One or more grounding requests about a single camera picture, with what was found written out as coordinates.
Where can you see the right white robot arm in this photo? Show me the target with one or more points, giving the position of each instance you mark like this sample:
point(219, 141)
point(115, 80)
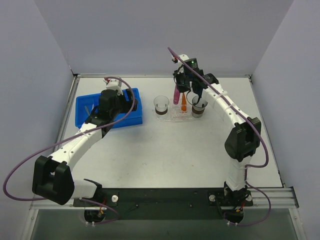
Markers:
point(243, 138)

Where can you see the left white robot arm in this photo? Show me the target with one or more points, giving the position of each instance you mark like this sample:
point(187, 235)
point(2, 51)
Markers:
point(53, 175)

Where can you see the orange toothpaste tube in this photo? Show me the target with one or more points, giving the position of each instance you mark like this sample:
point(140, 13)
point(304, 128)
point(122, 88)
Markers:
point(184, 103)

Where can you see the blue plastic bin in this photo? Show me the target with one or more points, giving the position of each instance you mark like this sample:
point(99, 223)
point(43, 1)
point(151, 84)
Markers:
point(134, 118)

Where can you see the clear acrylic toothbrush holder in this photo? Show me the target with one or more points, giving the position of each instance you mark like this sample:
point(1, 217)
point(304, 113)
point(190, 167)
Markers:
point(175, 113)

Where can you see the clear textured oval tray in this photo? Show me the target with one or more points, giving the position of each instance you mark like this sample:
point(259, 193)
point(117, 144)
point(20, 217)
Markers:
point(166, 120)

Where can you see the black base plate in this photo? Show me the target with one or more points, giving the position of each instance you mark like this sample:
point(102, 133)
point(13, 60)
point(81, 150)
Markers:
point(169, 203)

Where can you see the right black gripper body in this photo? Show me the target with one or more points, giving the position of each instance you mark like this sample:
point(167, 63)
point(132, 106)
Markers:
point(187, 85)

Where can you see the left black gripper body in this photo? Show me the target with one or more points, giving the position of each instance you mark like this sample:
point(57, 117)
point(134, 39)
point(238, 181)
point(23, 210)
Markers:
point(126, 100)

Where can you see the clear brown-banded cup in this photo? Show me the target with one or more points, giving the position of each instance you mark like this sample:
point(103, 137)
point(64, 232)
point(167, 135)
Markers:
point(198, 107)

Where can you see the clear blue-tinted cup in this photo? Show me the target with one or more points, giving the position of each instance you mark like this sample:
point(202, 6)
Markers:
point(161, 107)

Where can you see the pink toothpaste tube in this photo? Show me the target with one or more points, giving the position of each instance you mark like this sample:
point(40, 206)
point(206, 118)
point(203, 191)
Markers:
point(176, 95)

